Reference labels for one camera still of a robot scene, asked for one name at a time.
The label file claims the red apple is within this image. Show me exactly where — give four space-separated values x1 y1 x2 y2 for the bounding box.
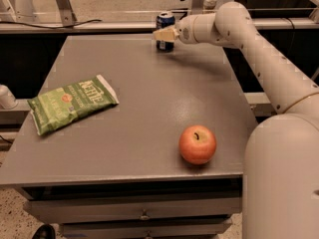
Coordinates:
178 125 217 165

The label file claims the grey drawer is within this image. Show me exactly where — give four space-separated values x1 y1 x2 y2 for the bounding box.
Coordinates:
24 192 241 224
61 217 231 239

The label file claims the blue pepsi can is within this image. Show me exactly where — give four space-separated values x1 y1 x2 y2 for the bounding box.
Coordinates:
157 11 175 52

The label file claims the lower grey drawer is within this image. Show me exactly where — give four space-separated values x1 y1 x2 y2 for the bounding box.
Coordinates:
61 217 231 239

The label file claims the grey cabinet with drawers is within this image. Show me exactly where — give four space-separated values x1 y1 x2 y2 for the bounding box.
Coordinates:
0 35 256 229

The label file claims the black object bottom left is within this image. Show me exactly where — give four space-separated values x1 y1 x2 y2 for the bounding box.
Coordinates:
32 224 56 239

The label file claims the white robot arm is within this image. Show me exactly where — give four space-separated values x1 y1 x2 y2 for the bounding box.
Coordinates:
154 2 319 239

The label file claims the black cable on rail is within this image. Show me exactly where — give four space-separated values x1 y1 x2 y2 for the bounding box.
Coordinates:
0 18 104 30

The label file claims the metal bracket post left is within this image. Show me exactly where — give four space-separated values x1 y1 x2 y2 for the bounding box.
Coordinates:
56 0 77 27

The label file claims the white cylinder at left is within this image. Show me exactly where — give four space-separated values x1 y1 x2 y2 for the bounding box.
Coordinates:
0 85 18 110

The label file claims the upper grey drawer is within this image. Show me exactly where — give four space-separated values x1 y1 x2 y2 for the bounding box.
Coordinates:
24 192 241 224

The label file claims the green jalapeno chip bag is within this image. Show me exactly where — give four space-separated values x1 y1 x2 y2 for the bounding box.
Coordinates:
28 75 120 135

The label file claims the metal railing bar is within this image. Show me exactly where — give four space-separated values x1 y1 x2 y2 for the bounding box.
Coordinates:
0 18 319 34

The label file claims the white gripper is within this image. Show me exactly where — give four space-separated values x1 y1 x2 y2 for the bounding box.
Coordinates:
153 15 201 44

